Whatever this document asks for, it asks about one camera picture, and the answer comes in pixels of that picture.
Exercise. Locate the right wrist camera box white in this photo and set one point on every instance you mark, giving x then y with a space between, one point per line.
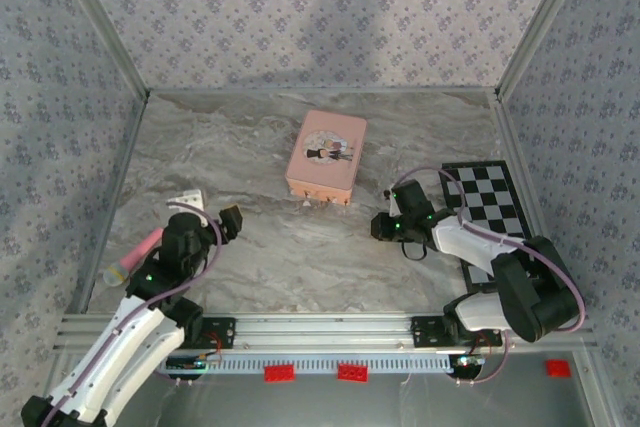
392 204

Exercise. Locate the pink toy microphone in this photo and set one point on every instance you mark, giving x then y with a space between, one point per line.
135 257

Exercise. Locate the black grey folding chessboard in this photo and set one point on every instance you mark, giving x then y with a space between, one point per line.
492 197

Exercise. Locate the aluminium mounting rail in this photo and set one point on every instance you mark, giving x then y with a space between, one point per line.
325 329

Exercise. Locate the aluminium frame post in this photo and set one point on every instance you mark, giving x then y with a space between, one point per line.
100 22
542 22

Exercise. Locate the grey metal sheet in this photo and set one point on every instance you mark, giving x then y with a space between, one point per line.
325 404

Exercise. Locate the black base plate left arm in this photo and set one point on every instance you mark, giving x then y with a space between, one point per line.
222 334

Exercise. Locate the black base plate right arm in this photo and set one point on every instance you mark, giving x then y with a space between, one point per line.
427 332

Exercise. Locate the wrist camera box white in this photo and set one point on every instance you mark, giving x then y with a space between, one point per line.
392 204
190 199

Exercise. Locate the circuit board with green light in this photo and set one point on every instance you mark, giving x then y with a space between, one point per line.
467 361
192 363

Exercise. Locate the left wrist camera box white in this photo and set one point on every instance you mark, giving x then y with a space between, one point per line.
190 199

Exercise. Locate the red toy brick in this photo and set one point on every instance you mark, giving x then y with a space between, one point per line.
557 368
353 373
279 374

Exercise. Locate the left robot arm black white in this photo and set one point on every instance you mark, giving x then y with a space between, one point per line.
125 352

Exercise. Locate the pink tin box cartoon couple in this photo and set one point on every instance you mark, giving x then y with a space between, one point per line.
327 152

